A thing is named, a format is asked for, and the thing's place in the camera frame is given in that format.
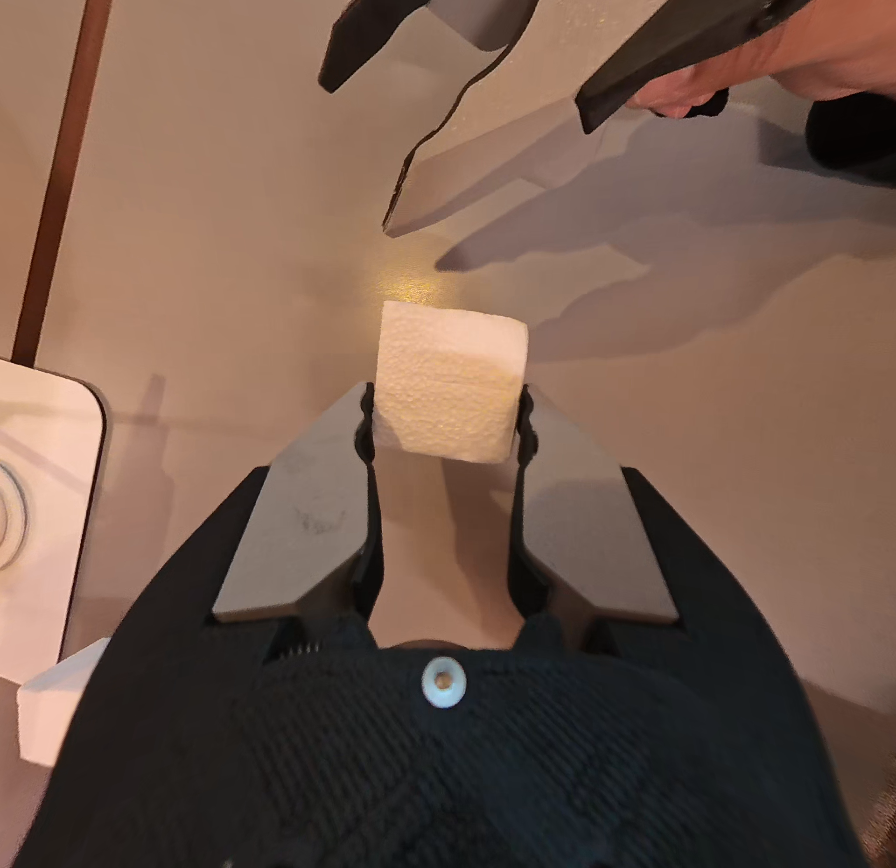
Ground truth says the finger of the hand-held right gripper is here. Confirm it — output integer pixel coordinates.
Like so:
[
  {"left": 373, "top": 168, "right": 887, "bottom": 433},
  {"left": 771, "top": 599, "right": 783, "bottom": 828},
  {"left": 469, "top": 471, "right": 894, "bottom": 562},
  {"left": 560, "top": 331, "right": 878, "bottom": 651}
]
[
  {"left": 381, "top": 0, "right": 701, "bottom": 239},
  {"left": 317, "top": 0, "right": 545, "bottom": 96}
]

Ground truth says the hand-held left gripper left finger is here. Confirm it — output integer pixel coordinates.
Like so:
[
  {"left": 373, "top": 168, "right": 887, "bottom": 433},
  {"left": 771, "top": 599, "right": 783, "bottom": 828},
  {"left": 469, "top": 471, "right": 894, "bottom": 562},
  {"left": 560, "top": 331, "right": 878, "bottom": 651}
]
[{"left": 212, "top": 382, "right": 385, "bottom": 620}]

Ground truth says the person's right hand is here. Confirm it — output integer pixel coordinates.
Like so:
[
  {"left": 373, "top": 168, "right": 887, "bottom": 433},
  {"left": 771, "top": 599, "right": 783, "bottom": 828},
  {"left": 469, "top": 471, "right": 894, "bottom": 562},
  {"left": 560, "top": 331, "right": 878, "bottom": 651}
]
[{"left": 625, "top": 0, "right": 896, "bottom": 121}]

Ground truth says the white hard foam cube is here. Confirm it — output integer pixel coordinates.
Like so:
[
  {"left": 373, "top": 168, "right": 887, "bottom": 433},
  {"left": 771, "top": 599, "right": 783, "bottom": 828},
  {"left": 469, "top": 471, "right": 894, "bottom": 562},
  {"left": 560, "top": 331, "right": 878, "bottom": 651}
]
[
  {"left": 15, "top": 637, "right": 113, "bottom": 769},
  {"left": 374, "top": 301, "right": 529, "bottom": 464}
]

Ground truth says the white stand with wooden board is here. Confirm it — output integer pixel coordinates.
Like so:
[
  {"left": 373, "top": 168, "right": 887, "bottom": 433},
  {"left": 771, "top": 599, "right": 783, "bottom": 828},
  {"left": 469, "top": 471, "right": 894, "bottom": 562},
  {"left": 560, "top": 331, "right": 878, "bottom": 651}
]
[{"left": 0, "top": 358, "right": 107, "bottom": 683}]

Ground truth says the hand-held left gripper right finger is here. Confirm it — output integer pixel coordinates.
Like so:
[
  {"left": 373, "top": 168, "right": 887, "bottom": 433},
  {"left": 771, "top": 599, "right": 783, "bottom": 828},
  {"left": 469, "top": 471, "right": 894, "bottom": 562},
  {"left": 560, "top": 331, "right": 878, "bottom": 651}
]
[{"left": 507, "top": 385, "right": 680, "bottom": 653}]

